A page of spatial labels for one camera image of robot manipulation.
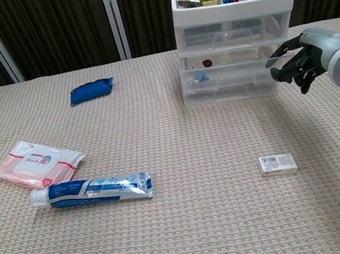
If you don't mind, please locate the blue binder clip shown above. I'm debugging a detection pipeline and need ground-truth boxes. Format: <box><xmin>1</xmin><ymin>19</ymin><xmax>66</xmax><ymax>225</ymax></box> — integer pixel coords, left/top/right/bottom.
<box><xmin>191</xmin><ymin>68</ymin><xmax>211</xmax><ymax>84</ymax></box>

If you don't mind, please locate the clear top drawer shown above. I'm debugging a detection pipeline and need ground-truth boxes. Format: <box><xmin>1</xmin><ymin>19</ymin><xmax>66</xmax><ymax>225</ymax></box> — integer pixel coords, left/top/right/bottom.
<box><xmin>179</xmin><ymin>8</ymin><xmax>295</xmax><ymax>53</ymax></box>

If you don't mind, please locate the white plastic drawer organizer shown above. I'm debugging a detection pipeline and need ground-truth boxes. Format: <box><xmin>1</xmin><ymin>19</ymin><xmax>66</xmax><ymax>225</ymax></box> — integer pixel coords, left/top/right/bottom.
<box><xmin>166</xmin><ymin>0</ymin><xmax>313</xmax><ymax>111</ymax></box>

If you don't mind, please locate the pink wet wipes pack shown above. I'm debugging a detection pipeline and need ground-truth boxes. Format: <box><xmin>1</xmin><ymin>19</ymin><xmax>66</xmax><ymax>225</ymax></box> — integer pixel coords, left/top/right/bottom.
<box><xmin>0</xmin><ymin>130</ymin><xmax>90</xmax><ymax>197</ymax></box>

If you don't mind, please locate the clear drawer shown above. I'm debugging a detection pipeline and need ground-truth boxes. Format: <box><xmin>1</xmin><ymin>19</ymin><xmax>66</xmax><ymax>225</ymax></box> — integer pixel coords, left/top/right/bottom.
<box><xmin>183</xmin><ymin>78</ymin><xmax>280</xmax><ymax>111</ymax></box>
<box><xmin>176</xmin><ymin>38</ymin><xmax>300</xmax><ymax>99</ymax></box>
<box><xmin>179</xmin><ymin>8</ymin><xmax>295</xmax><ymax>53</ymax></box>

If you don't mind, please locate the clear bottom drawer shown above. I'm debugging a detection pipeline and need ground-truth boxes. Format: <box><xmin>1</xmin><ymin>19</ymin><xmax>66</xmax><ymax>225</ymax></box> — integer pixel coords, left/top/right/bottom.
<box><xmin>183</xmin><ymin>78</ymin><xmax>280</xmax><ymax>111</ymax></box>

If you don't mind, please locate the beige woven tablecloth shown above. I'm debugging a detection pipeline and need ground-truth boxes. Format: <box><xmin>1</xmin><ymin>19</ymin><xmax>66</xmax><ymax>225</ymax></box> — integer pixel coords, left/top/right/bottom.
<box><xmin>0</xmin><ymin>17</ymin><xmax>340</xmax><ymax>254</ymax></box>

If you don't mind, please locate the blue snack packet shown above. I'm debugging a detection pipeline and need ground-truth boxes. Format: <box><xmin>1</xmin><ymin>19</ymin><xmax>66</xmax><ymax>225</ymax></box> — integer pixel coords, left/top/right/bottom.
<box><xmin>66</xmin><ymin>76</ymin><xmax>117</xmax><ymax>107</ymax></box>

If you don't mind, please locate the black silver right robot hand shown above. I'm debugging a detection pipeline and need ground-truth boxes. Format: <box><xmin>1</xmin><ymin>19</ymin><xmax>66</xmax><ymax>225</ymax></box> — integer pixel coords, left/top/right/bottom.
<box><xmin>260</xmin><ymin>23</ymin><xmax>340</xmax><ymax>100</ymax></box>

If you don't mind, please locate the blue white toothpaste tube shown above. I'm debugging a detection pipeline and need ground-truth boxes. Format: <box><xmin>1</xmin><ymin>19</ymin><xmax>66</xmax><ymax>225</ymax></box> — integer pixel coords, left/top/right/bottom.
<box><xmin>28</xmin><ymin>166</ymin><xmax>156</xmax><ymax>219</ymax></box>

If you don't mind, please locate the small white cardboard box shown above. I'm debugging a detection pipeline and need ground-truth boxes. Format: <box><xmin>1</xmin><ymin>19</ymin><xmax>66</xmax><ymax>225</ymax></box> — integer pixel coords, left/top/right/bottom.
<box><xmin>257</xmin><ymin>150</ymin><xmax>299</xmax><ymax>180</ymax></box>

